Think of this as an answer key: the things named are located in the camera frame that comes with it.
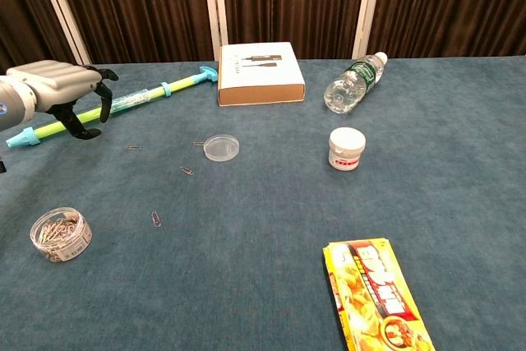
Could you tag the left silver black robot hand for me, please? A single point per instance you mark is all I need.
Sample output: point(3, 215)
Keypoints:
point(57, 81)

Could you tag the paperclip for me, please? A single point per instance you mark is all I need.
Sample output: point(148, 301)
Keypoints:
point(156, 219)
point(187, 171)
point(132, 148)
point(198, 144)

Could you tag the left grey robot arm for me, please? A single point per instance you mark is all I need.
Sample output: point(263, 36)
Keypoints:
point(14, 104)

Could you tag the clear paperclip container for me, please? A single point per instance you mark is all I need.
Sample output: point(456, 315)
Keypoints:
point(61, 236)

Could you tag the white cardboard product box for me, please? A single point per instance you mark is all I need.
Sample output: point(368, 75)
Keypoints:
point(259, 73)

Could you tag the green blue toy water pump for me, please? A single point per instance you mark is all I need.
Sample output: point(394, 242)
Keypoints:
point(135, 98)

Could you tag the brown pleated curtain panel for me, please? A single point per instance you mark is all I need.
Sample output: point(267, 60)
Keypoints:
point(135, 6)
point(292, 1)
point(452, 1)
point(20, 10)

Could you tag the clear round plastic lid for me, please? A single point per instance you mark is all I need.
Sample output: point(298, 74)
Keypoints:
point(221, 147)

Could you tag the clear water bottle green label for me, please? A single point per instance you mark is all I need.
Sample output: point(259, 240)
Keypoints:
point(353, 84)

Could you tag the small white plastic jar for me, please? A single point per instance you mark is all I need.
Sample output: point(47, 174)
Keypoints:
point(346, 149)

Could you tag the yellow snack package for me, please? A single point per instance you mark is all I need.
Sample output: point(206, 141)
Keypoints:
point(378, 297)

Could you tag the white screen frame post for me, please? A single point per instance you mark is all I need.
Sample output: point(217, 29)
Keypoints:
point(367, 6)
point(214, 6)
point(61, 10)

